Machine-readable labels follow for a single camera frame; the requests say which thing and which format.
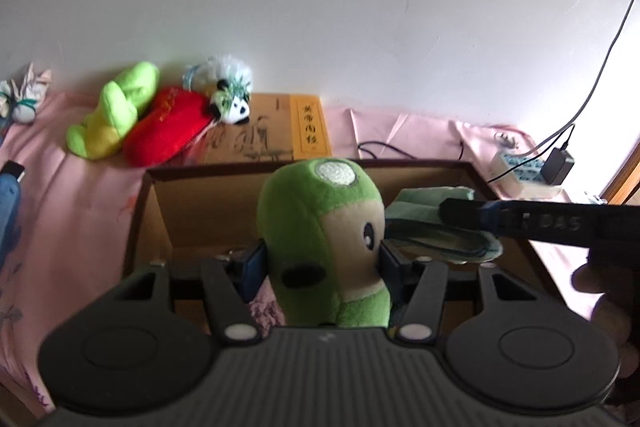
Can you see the green round-headed plush toy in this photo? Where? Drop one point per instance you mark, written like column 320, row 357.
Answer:
column 310, row 227

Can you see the brown cardboard box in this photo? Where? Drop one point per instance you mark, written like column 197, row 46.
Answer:
column 210, row 217

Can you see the white cloth bundle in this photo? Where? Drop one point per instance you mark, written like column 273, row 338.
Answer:
column 22, row 99

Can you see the wooden furniture edge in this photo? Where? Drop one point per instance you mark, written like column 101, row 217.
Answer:
column 625, row 182

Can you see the tan book box yellow label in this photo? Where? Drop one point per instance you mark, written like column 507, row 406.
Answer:
column 280, row 127

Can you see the small panda plush toy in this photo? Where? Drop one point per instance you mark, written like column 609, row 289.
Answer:
column 232, row 107

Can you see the white power strip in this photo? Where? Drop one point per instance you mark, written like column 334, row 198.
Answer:
column 520, row 172

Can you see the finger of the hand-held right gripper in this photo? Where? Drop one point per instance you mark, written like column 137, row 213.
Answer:
column 462, row 214

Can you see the purple floral cloth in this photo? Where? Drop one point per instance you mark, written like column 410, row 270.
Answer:
column 267, row 314

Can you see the white fluffy toy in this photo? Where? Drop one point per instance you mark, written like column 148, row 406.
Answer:
column 220, row 69

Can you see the black charger adapter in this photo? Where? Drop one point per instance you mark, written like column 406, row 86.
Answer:
column 559, row 166

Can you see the pink bedsheet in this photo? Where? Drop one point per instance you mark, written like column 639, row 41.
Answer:
column 75, row 217

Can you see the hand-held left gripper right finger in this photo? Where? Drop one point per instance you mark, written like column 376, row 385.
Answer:
column 391, row 269

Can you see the red plush toy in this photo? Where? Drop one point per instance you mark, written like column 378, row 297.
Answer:
column 165, row 127

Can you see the pale green cloth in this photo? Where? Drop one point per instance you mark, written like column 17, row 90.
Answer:
column 425, row 207

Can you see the blue bottle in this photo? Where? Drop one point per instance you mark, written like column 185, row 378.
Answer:
column 9, row 207

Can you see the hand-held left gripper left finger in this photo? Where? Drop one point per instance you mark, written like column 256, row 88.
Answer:
column 253, row 268

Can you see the person's right hand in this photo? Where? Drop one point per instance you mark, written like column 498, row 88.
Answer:
column 612, row 317

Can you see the lime and yellow plush toy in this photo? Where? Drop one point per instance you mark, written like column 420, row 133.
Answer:
column 122, row 107

